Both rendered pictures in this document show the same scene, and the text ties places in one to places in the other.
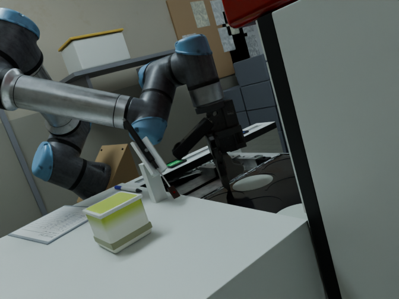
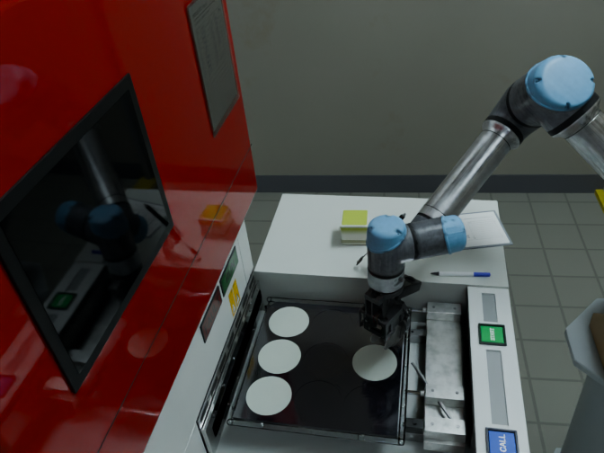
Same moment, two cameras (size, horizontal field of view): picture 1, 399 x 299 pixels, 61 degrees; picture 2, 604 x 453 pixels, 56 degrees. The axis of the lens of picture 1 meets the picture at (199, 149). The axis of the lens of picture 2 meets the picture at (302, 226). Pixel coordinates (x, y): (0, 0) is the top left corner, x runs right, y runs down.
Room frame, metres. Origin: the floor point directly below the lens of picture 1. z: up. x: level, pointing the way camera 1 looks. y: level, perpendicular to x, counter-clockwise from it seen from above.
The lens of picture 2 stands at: (1.31, -0.74, 1.94)
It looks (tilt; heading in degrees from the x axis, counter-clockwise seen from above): 38 degrees down; 138
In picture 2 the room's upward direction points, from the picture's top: 7 degrees counter-clockwise
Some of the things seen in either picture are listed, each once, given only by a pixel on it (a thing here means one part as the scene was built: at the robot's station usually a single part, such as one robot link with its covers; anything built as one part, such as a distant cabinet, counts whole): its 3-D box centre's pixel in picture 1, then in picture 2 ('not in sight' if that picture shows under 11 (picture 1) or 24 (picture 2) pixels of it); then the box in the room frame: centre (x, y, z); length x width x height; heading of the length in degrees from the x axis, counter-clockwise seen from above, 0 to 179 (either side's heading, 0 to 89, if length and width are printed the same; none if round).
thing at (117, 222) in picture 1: (118, 220); (355, 226); (0.52, 0.16, 1.00); 0.07 x 0.07 x 0.07; 37
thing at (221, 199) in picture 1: (290, 186); (324, 360); (0.70, -0.17, 0.90); 0.34 x 0.34 x 0.01; 33
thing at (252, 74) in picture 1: (283, 105); not in sight; (3.82, -1.06, 0.61); 1.22 x 0.82 x 1.21; 38
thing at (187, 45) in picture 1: (195, 62); (387, 245); (0.79, -0.05, 1.21); 0.09 x 0.08 x 0.11; 54
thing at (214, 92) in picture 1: (206, 95); (386, 275); (0.79, -0.05, 1.13); 0.08 x 0.08 x 0.05
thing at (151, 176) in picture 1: (153, 170); not in sight; (0.66, 0.10, 1.03); 0.06 x 0.04 x 0.13; 33
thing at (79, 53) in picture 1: (95, 54); not in sight; (2.96, 0.59, 1.61); 0.46 x 0.38 x 0.25; 126
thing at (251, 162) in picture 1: (250, 160); (444, 429); (1.00, -0.14, 0.89); 0.08 x 0.03 x 0.03; 33
